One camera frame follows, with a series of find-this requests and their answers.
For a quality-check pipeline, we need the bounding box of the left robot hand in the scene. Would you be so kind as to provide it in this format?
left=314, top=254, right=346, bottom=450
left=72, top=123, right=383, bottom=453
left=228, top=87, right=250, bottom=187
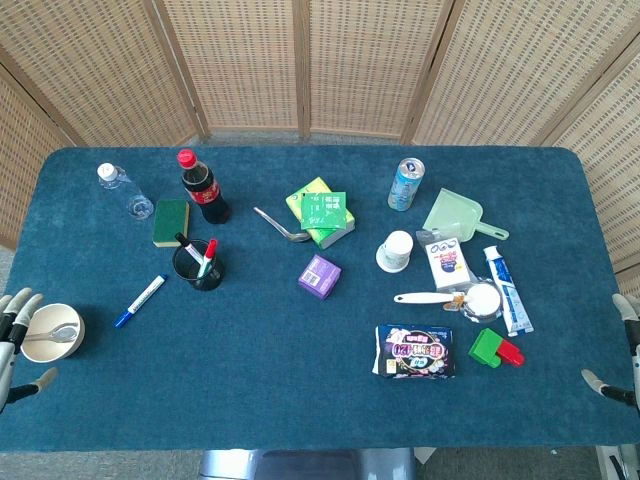
left=0, top=287, right=59, bottom=412

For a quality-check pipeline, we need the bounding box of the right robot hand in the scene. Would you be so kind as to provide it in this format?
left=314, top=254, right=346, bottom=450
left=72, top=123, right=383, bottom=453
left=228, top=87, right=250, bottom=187
left=581, top=292, right=640, bottom=409

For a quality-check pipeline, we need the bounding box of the blue cap whiteboard marker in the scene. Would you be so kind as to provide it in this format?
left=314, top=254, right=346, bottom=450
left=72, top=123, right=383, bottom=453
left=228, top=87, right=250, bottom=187
left=113, top=273, right=169, bottom=329

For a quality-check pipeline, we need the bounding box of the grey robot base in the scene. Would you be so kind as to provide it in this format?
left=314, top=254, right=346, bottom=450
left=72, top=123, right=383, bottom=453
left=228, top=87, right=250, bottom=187
left=198, top=447, right=417, bottom=480

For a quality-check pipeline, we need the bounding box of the black cap whiteboard marker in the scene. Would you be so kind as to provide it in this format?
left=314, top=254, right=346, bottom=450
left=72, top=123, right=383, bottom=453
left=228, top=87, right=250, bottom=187
left=174, top=231, right=205, bottom=267

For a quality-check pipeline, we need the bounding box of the black mesh pen holder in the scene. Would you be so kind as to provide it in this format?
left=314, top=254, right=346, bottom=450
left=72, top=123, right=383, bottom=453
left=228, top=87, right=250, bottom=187
left=172, top=238, right=225, bottom=292

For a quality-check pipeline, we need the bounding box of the red cap whiteboard marker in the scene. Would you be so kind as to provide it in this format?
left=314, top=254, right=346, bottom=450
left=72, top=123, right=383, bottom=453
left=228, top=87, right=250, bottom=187
left=196, top=238, right=220, bottom=279

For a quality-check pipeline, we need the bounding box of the small metal spoon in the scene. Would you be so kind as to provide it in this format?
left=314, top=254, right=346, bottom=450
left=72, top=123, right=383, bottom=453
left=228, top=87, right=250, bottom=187
left=22, top=322, right=81, bottom=345

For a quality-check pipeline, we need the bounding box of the cream round bowl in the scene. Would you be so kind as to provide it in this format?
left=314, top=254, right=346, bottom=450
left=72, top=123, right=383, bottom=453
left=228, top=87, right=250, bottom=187
left=19, top=302, right=87, bottom=364

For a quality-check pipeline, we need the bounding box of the white blue toothpaste tube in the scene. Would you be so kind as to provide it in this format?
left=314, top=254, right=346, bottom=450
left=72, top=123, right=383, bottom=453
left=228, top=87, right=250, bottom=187
left=482, top=245, right=535, bottom=338

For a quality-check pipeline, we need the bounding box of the green and red plastic block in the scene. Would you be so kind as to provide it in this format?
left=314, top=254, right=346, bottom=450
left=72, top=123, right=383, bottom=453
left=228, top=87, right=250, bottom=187
left=467, top=327, right=527, bottom=370

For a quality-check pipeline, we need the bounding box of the clear plastic water bottle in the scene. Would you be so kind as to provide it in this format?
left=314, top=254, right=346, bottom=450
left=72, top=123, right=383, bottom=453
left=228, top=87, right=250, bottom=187
left=96, top=162, right=155, bottom=220

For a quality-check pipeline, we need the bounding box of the green yellow scrub sponge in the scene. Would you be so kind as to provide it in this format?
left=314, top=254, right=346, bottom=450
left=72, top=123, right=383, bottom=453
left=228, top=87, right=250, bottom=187
left=152, top=198, right=191, bottom=249

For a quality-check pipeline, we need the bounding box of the white packaged sponge block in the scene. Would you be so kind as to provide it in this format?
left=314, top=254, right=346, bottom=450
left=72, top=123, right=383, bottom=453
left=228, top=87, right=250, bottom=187
left=415, top=228, right=475, bottom=292

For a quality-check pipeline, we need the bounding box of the pale green plastic dustpan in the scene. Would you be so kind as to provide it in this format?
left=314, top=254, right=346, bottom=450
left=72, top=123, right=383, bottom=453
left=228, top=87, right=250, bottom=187
left=422, top=187, right=511, bottom=245

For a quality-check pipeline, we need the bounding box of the cola bottle red label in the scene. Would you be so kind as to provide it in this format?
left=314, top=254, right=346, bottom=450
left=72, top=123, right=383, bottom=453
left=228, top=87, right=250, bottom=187
left=176, top=148, right=233, bottom=226

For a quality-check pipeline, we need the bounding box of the dark sanitary pad pack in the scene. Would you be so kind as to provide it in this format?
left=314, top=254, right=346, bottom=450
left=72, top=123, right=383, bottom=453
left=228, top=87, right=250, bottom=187
left=371, top=323, right=457, bottom=380

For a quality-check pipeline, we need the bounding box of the white paper cup stack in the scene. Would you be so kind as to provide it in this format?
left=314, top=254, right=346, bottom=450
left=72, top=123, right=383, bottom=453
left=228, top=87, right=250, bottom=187
left=374, top=229, right=415, bottom=274

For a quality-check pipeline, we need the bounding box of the light blue drink can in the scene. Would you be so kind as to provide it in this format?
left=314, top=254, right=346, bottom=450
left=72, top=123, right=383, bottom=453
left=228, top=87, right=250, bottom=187
left=387, top=157, right=426, bottom=213

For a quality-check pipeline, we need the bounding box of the blue table cloth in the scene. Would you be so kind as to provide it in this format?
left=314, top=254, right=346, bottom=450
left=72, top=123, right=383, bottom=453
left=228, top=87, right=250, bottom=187
left=0, top=144, right=640, bottom=454

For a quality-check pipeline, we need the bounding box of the long metal spoon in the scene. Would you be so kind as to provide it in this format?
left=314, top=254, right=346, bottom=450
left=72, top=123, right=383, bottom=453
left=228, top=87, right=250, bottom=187
left=252, top=206, right=313, bottom=245

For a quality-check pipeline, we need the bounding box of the purple small box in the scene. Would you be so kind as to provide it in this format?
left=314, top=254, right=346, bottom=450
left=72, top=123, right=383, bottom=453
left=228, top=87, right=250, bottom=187
left=297, top=253, right=343, bottom=301

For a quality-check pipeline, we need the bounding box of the yellow green tissue pack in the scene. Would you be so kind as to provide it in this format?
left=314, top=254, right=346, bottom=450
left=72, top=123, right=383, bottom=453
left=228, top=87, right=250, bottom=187
left=285, top=177, right=357, bottom=251

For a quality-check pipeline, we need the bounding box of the green flat sachet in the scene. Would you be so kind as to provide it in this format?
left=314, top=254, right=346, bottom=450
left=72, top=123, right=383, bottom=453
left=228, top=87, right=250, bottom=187
left=300, top=191, right=348, bottom=231

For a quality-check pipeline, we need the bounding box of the woven wooden folding screen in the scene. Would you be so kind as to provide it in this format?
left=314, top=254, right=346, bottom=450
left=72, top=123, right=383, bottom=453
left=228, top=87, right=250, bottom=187
left=0, top=0, right=640, bottom=301

